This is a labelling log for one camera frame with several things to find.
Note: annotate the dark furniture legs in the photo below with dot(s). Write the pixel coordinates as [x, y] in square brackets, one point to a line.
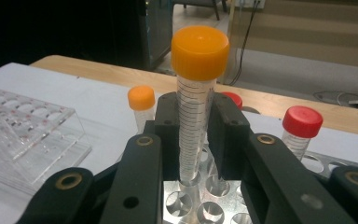
[214, 7]

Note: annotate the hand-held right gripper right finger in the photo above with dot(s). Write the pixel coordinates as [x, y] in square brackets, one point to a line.
[228, 140]

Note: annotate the clear acrylic tube rack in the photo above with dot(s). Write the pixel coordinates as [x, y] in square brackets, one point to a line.
[28, 124]

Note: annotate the wooden table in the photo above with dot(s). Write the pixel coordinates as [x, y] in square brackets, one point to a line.
[105, 73]

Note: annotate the wooden partition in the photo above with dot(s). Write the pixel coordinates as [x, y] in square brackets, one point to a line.
[307, 31]

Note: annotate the metal tube rack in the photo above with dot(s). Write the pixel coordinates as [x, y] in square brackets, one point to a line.
[169, 188]

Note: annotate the dark curtain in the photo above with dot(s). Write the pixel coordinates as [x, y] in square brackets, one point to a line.
[43, 31]

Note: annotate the orange cap test tube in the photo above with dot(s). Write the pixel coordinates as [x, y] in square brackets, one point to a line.
[199, 53]
[141, 98]

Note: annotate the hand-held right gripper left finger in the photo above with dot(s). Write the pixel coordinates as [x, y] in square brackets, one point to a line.
[167, 146]

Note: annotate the dark cabinet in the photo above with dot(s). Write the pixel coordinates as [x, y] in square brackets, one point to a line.
[149, 34]

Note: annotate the red cap test tube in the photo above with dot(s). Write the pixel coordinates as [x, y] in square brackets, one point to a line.
[234, 99]
[302, 121]

